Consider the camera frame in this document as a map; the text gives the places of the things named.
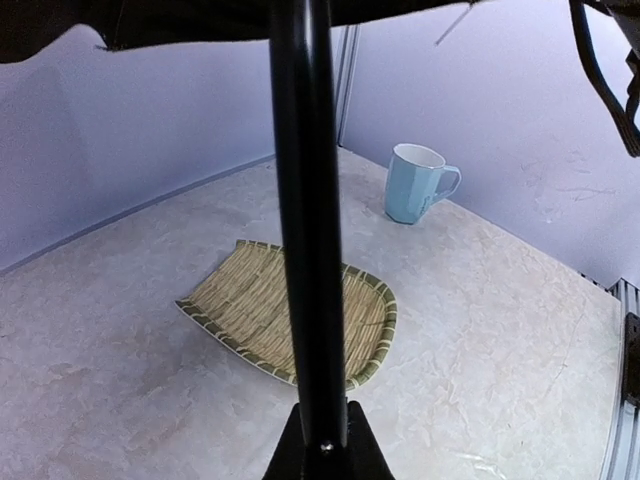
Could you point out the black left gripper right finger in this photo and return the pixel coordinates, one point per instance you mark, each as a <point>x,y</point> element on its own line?
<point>365,457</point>

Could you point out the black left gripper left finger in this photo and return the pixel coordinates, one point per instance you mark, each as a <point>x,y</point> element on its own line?
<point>288,458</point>

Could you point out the beige folding umbrella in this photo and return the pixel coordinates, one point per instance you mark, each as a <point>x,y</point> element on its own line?
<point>298,33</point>

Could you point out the woven bamboo tray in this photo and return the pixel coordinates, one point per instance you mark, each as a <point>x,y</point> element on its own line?
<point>243,305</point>

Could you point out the light blue ceramic mug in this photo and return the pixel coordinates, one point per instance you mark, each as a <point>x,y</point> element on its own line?
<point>417,178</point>

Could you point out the aluminium front rail frame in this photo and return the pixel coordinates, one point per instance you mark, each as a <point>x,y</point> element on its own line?
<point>622,452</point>

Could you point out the right aluminium corner post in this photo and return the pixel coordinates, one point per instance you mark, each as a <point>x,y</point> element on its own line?
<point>347,57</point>

